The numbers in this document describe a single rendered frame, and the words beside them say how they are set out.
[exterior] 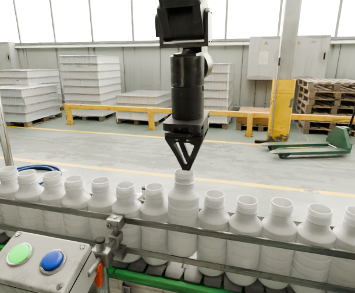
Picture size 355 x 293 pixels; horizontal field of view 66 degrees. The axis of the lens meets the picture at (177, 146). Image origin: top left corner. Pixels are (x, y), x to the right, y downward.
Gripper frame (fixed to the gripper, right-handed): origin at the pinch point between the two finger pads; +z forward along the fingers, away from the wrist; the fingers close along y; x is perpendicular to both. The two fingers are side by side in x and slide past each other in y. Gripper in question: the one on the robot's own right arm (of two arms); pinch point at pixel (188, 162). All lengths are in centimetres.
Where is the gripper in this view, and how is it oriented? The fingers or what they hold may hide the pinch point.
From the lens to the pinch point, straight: 52.2
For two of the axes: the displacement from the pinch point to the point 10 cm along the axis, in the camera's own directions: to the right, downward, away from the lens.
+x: -9.7, -0.7, 2.4
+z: 0.2, 9.3, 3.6
